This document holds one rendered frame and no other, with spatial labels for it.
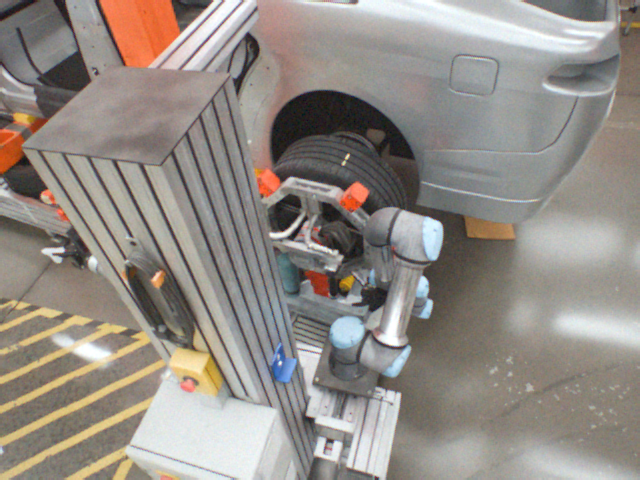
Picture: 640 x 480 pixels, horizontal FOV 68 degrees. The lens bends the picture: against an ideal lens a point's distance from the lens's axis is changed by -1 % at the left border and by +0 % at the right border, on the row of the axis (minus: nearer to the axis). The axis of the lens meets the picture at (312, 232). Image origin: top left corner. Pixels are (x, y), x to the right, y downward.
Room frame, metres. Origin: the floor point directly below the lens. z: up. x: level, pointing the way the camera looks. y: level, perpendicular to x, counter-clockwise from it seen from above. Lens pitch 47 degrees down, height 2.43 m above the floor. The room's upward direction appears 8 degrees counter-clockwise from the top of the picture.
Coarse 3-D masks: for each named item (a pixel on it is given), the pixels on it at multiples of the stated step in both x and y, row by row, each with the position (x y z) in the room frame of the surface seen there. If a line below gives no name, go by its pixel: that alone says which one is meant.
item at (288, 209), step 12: (312, 180) 1.54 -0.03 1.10; (276, 204) 1.64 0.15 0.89; (288, 204) 1.63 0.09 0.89; (300, 204) 1.78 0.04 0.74; (324, 204) 1.55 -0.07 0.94; (276, 216) 1.64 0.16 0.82; (288, 216) 1.69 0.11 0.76; (336, 216) 1.51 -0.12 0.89; (288, 228) 1.64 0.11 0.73; (300, 228) 1.67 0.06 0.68; (348, 228) 1.48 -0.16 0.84; (336, 240) 1.61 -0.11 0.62; (360, 240) 1.55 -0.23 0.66; (360, 252) 1.45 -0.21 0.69
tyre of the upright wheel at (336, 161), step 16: (304, 144) 1.72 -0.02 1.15; (320, 144) 1.68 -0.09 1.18; (336, 144) 1.65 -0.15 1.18; (352, 144) 1.65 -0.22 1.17; (288, 160) 1.64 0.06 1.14; (304, 160) 1.59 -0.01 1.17; (320, 160) 1.57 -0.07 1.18; (336, 160) 1.56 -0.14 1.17; (352, 160) 1.56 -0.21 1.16; (368, 160) 1.57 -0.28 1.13; (288, 176) 1.59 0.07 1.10; (304, 176) 1.55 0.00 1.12; (320, 176) 1.51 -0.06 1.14; (336, 176) 1.48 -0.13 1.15; (352, 176) 1.47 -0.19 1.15; (368, 176) 1.49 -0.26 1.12; (384, 176) 1.53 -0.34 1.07; (384, 192) 1.46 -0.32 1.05; (400, 192) 1.53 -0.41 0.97; (368, 208) 1.41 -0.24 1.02; (400, 208) 1.48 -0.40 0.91
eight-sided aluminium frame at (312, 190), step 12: (288, 180) 1.54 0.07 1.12; (300, 180) 1.52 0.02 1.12; (276, 192) 1.53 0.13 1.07; (288, 192) 1.50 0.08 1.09; (300, 192) 1.47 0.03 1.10; (312, 192) 1.44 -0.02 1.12; (324, 192) 1.43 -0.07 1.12; (336, 192) 1.42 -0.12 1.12; (264, 204) 1.57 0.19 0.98; (336, 204) 1.39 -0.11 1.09; (348, 216) 1.36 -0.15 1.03; (360, 216) 1.38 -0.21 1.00; (276, 228) 1.60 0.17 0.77; (360, 228) 1.34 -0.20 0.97; (324, 264) 1.48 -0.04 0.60; (348, 264) 1.42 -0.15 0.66; (360, 264) 1.34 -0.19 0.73; (372, 264) 1.32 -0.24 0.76; (348, 276) 1.37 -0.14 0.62
